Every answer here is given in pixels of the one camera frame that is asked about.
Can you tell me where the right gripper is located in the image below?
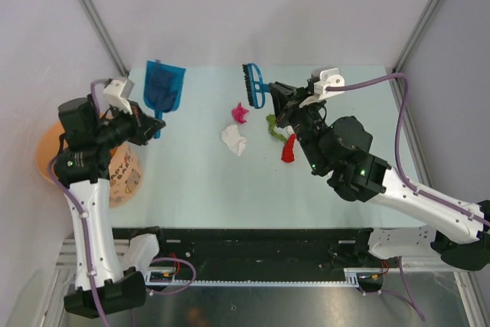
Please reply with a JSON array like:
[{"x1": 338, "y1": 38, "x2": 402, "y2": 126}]
[{"x1": 270, "y1": 82, "x2": 328, "y2": 174}]

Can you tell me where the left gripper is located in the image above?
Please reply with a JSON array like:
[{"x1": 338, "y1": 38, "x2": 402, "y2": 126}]
[{"x1": 93, "y1": 98, "x2": 164, "y2": 150}]

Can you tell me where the green twisted paper scrap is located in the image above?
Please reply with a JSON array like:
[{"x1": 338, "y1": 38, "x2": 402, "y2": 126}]
[{"x1": 266, "y1": 114, "x2": 288, "y2": 144}]

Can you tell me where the blue hand brush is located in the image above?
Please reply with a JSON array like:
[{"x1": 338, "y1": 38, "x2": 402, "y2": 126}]
[{"x1": 242, "y1": 63, "x2": 270, "y2": 110}]

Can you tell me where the blue plastic dustpan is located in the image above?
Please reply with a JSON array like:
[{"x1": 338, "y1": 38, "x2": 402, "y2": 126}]
[{"x1": 143, "y1": 60, "x2": 186, "y2": 120}]

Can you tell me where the pink paper scrap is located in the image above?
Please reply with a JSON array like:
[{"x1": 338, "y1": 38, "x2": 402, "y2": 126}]
[{"x1": 231, "y1": 103, "x2": 250, "y2": 124}]

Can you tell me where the red long paper scrap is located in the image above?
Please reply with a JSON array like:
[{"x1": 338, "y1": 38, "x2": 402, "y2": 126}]
[{"x1": 281, "y1": 133, "x2": 296, "y2": 163}]

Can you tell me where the white paper scrap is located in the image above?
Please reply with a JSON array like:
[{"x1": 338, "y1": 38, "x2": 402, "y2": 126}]
[{"x1": 220, "y1": 124, "x2": 247, "y2": 156}]

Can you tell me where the dark blue paper scrap front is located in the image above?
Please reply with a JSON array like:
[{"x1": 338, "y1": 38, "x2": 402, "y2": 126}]
[{"x1": 145, "y1": 70, "x2": 177, "y2": 112}]

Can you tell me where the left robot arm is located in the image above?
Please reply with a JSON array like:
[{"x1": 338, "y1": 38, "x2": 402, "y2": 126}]
[{"x1": 50, "y1": 96, "x2": 169, "y2": 322}]

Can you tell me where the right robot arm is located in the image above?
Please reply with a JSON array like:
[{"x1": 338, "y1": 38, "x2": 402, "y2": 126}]
[{"x1": 268, "y1": 82, "x2": 489, "y2": 271}]

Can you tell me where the orange plastic bucket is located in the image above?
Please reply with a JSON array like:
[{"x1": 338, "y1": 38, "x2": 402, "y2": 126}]
[{"x1": 34, "y1": 123, "x2": 143, "y2": 208}]

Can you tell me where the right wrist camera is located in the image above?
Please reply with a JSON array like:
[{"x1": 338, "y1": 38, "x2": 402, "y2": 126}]
[{"x1": 299, "y1": 67, "x2": 345, "y2": 108}]

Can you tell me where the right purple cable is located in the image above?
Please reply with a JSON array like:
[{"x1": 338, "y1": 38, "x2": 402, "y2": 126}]
[{"x1": 325, "y1": 72, "x2": 490, "y2": 322}]

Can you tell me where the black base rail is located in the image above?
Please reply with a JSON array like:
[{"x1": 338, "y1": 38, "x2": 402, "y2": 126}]
[{"x1": 113, "y1": 227, "x2": 382, "y2": 283}]

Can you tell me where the white cable duct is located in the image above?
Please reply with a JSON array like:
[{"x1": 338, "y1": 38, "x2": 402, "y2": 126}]
[{"x1": 145, "y1": 268, "x2": 384, "y2": 288}]

